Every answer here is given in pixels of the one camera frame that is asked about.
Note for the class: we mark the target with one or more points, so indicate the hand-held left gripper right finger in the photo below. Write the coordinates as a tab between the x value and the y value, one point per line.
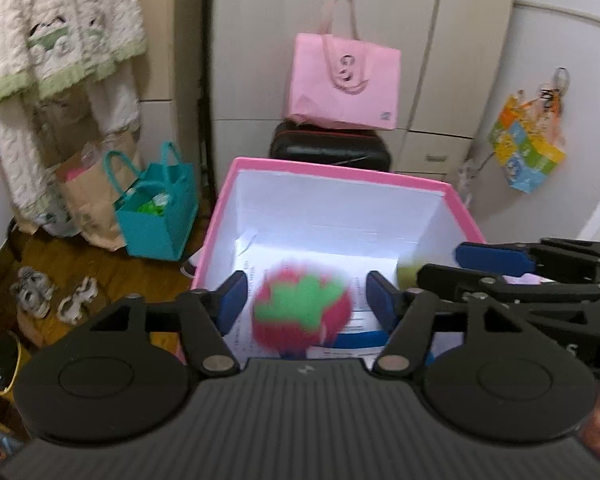
380	297

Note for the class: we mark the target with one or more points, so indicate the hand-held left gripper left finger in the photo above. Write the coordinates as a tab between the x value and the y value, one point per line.
232	300

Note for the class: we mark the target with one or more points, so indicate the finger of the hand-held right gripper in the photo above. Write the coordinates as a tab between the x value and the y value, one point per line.
490	259
450	279

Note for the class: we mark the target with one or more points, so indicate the green ball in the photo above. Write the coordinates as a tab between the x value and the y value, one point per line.
406	275

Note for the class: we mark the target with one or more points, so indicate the red strawberry plush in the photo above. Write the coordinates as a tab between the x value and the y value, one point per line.
290	330

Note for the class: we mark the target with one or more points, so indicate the pink cardboard box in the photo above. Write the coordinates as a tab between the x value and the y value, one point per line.
330	200

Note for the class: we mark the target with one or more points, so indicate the white plastic bag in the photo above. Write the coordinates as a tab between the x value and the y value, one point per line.
467	180

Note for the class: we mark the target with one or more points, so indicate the teal tote bag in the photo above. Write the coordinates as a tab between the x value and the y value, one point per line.
155	230

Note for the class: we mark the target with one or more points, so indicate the colourful paper gift bag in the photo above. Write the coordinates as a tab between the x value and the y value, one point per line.
525	155

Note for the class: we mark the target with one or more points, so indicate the grey sandal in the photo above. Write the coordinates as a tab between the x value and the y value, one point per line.
77	300
32	290

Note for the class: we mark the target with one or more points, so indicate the black suitcase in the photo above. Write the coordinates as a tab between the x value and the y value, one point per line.
325	150

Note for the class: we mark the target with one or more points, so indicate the brown paper bag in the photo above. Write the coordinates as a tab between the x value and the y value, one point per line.
95	200

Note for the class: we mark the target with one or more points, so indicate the pink tote bag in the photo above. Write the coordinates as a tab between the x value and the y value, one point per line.
320	95

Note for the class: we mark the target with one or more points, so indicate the yellow bin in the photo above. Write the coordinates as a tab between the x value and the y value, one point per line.
0	391

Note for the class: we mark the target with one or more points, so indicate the light wooden wardrobe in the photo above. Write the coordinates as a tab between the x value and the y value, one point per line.
260	35

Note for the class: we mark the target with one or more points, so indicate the cream knitted robe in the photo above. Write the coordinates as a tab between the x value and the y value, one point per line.
55	10

